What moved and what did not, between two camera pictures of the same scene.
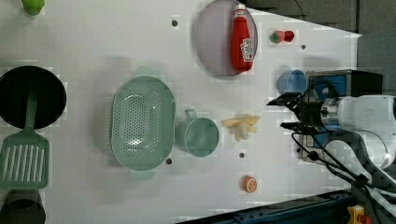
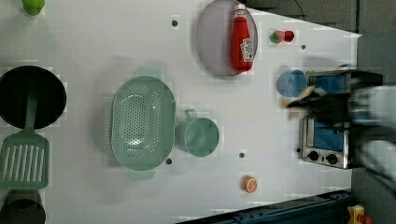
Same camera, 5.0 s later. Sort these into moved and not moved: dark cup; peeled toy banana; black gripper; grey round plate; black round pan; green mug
Moved: peeled toy banana; black gripper
Not moved: dark cup; grey round plate; green mug; black round pan
